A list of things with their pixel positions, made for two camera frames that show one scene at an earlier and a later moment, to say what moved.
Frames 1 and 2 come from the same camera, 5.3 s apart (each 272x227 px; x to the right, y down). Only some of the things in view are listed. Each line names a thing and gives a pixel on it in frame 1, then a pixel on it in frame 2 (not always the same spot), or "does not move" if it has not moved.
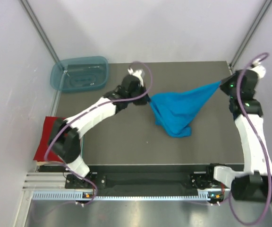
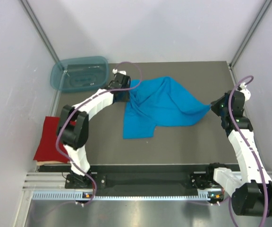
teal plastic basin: [80, 73] does not move
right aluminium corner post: [266, 5] does not move
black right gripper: [224, 82] -> [214, 105]
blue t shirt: [176, 112] -> [155, 102]
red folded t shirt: [51, 155] does not move
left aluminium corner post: [28, 9] does not move
